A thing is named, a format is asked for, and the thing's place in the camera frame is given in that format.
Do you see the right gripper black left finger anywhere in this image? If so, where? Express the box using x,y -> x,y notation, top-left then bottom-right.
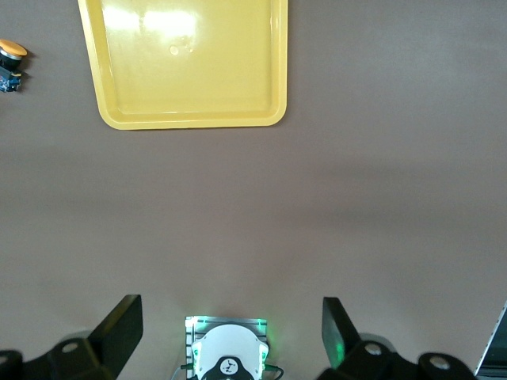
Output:
0,294 -> 143,380

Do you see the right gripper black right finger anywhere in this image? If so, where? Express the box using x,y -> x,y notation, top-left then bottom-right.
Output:
316,296 -> 478,380

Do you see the yellow push button switch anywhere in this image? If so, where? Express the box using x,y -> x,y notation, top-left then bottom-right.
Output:
0,38 -> 29,94

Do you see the yellow plastic tray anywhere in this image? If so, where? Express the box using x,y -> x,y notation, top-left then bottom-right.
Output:
77,0 -> 289,131

